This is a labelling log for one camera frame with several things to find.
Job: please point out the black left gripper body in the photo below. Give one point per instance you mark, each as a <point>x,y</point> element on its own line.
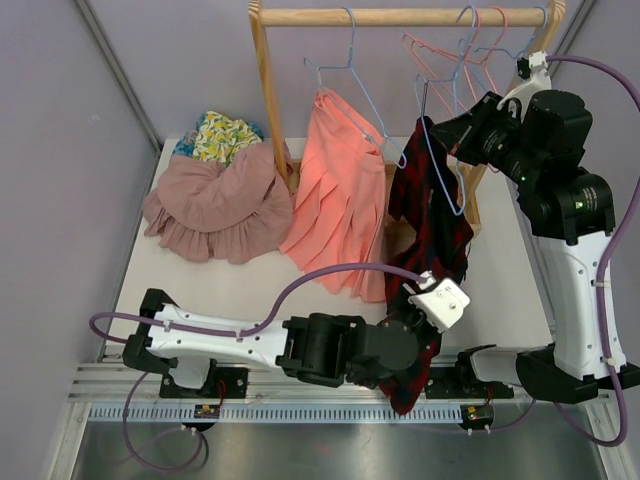
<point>425,331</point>

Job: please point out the red black plaid skirt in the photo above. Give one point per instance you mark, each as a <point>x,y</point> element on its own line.
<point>420,194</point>

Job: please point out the wooden clothes rack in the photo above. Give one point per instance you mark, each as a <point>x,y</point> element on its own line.
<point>545,21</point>

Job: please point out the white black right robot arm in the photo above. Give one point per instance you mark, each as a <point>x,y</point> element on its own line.
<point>539,144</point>

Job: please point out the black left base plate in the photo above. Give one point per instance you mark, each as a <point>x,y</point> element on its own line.
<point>221,382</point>

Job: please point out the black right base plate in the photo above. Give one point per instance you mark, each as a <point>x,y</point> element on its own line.
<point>452,383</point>

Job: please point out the aluminium mounting rail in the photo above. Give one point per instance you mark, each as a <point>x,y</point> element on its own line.
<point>534,370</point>

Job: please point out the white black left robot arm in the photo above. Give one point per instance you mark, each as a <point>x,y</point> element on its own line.
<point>240,340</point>

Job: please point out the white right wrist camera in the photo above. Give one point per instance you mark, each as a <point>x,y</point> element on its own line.
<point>534,77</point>

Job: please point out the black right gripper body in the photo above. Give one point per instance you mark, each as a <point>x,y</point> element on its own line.
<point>497,138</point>

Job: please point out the pink wire hanger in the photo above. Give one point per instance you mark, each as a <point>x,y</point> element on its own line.
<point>475,59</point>

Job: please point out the dusty pink ruffled garment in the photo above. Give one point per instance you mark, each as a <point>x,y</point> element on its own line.
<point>205,210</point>

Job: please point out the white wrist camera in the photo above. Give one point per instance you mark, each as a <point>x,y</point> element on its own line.
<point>443,301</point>
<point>534,77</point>

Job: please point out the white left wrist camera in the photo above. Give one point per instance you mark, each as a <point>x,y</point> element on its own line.
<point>443,301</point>

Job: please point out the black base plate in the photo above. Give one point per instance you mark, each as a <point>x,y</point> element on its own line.
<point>452,383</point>
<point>221,382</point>

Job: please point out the salmon pink skirt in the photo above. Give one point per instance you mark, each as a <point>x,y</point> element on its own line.
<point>340,202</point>

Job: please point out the white slotted cable duct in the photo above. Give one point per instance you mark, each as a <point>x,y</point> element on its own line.
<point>276,413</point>

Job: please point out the pink hanger with ruffled garment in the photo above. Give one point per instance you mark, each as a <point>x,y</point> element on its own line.
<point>446,72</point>

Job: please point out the blue floral skirt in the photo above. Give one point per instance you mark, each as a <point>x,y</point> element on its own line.
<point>185,145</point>

